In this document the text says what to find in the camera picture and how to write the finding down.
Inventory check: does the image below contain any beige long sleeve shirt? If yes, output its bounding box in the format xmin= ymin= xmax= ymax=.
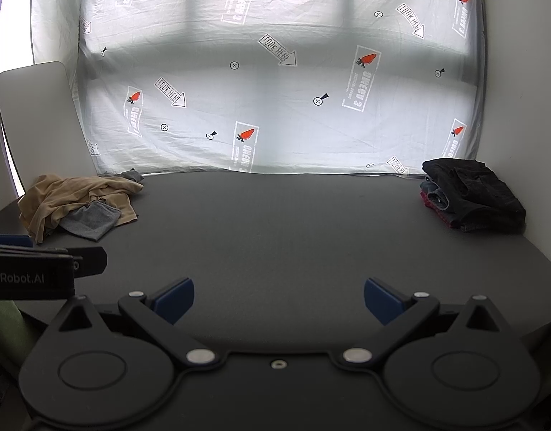
xmin=17 ymin=174 xmax=143 ymax=244

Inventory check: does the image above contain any grey garment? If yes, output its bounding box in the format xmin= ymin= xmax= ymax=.
xmin=58 ymin=168 xmax=144 ymax=241

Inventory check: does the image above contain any red folded garment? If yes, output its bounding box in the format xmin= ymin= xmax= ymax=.
xmin=419 ymin=191 xmax=453 ymax=228

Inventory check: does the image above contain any blue denim folded garment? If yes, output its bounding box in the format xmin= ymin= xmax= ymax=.
xmin=419 ymin=178 xmax=449 ymax=211

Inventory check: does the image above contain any black folded garment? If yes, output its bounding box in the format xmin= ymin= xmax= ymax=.
xmin=422 ymin=158 xmax=527 ymax=235

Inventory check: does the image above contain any white leaning board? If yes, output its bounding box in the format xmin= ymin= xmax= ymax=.
xmin=0 ymin=61 xmax=96 ymax=189

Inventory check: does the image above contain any white carrot print sheet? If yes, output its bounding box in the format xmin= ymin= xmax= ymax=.
xmin=30 ymin=0 xmax=485 ymax=174

